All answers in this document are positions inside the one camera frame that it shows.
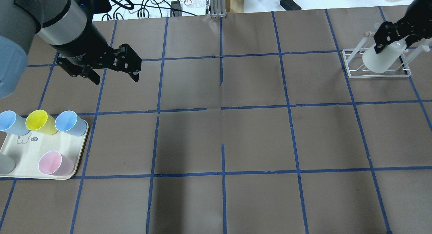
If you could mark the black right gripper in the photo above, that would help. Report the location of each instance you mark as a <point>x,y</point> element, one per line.
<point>395,32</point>

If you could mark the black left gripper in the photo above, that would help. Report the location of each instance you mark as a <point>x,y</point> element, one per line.
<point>85,44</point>

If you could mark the white plastic cup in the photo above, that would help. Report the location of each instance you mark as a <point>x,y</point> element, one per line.
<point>380,63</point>

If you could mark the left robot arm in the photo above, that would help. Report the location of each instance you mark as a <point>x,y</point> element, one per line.
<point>65,25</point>

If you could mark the blue plastic cup near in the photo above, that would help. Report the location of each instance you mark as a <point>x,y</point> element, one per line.
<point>69,122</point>

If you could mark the blue plastic cup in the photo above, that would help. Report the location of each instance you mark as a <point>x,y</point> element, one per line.
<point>13,123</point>
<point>69,122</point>

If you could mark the yellow plastic cup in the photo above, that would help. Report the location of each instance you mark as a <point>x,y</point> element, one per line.
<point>42,122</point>

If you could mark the pink plastic cup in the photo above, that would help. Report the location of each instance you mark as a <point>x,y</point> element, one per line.
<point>56,164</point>

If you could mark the blue plastic cup far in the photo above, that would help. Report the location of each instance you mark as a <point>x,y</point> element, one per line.
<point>13,123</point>

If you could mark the grey plastic cup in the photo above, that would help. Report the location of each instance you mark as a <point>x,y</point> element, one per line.
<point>7,164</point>

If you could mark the cream plastic tray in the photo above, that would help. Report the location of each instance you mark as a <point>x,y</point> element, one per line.
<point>27,151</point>

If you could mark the black power adapter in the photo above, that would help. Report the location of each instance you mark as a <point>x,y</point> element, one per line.
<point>289,5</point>

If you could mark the white wire cup rack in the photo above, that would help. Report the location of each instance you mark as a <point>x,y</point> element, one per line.
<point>356,69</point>

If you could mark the aluminium frame post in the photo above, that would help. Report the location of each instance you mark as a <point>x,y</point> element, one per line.
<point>217,8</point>

